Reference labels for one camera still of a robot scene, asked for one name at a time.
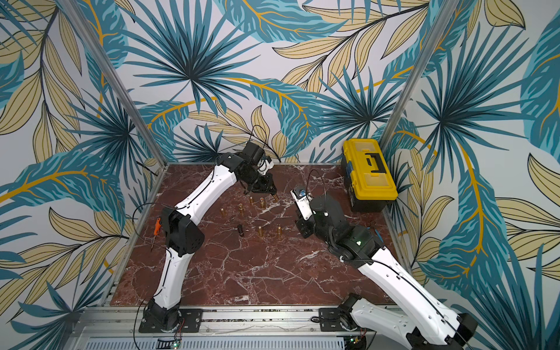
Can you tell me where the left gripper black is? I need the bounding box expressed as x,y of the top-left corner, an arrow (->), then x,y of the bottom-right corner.
241,167 -> 278,193

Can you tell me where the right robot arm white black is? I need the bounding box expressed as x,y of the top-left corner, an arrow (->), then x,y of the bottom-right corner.
291,188 -> 478,349

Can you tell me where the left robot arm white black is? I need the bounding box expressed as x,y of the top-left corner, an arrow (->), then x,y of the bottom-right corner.
140,141 -> 277,333

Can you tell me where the yellow black toolbox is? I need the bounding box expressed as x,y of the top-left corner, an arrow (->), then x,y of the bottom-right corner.
341,139 -> 398,213

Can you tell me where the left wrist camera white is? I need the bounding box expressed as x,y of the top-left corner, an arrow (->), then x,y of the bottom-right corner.
258,156 -> 274,176

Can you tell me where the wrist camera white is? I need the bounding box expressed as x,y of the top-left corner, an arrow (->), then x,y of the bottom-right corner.
290,185 -> 313,220
258,156 -> 274,176

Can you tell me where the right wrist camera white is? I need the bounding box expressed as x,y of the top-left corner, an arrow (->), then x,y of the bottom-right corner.
290,185 -> 313,220

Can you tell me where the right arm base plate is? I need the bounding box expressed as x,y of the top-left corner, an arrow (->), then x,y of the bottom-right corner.
310,307 -> 373,333

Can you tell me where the orange handled screwdriver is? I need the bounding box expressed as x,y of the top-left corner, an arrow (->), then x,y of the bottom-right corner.
150,217 -> 162,250

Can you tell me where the aluminium corner post right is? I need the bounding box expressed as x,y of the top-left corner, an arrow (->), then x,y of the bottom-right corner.
379,0 -> 459,151

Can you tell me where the aluminium corner post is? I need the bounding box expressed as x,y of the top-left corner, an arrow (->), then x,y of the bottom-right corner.
379,0 -> 459,151
58,0 -> 168,168

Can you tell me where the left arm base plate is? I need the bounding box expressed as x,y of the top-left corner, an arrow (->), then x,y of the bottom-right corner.
138,309 -> 203,334

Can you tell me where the aluminium corner post left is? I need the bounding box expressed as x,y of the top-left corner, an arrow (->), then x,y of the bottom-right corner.
58,0 -> 168,168

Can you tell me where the aluminium frame rail front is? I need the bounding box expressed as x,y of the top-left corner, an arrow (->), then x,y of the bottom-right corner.
66,306 -> 405,349

